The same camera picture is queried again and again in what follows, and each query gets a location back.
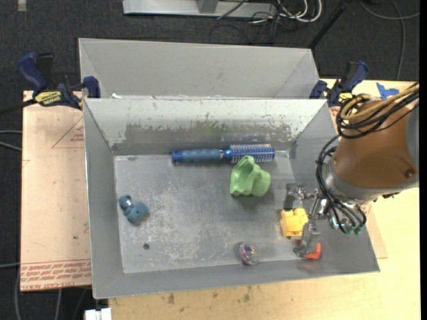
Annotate blue toy elephant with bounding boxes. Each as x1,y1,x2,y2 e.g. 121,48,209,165
117,194,151,226

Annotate yellow toy block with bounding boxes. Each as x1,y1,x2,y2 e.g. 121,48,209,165
279,207,310,238

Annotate blue hairbrush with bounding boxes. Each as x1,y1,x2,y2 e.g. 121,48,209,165
171,143,276,166

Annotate small orange block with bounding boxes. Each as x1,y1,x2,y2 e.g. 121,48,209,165
302,242,322,260

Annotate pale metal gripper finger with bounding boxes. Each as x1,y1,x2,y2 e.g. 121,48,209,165
293,221,322,258
285,182,317,210

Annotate multicoloured clear ball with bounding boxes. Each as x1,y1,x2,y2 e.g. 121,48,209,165
239,241,260,266

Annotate brown cardboard board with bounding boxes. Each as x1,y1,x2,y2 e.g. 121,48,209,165
19,90,93,293

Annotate grey metal bin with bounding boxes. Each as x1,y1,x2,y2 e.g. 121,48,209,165
78,37,381,300

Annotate green plastic cup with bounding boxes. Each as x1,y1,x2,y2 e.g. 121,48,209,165
230,155,272,198

